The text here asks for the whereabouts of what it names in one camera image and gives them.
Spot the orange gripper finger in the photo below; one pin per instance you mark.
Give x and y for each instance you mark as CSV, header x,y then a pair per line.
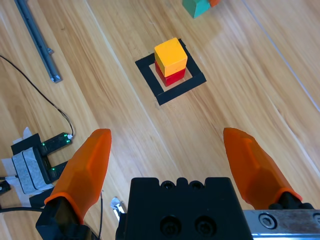
x,y
257,170
214,2
85,172

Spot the green wooden cube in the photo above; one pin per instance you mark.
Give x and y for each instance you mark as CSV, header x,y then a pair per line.
x,y
197,8

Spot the yellow wooden cube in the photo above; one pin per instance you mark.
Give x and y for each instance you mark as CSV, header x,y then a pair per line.
x,y
171,55

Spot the red wooden cube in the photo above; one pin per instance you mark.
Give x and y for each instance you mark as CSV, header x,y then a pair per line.
x,y
175,78

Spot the black device with green lights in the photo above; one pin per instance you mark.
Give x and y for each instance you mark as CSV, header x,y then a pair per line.
x,y
55,142

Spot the small white silver scrap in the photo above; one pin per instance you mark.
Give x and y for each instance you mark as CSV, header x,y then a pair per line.
x,y
116,206

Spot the black tape patch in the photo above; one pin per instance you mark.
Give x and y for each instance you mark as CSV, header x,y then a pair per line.
x,y
38,198
25,143

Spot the grey taped box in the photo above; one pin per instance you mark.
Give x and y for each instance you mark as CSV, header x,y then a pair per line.
x,y
28,172

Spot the white paper tape scrap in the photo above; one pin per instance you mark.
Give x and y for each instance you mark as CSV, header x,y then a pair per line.
x,y
26,132

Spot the small black connector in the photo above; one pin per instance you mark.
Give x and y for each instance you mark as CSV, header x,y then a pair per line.
x,y
4,188

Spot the black tape square outline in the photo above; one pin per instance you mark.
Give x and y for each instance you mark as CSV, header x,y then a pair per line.
x,y
175,93

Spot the grey metal rail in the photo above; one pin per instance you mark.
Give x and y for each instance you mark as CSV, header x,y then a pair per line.
x,y
37,41

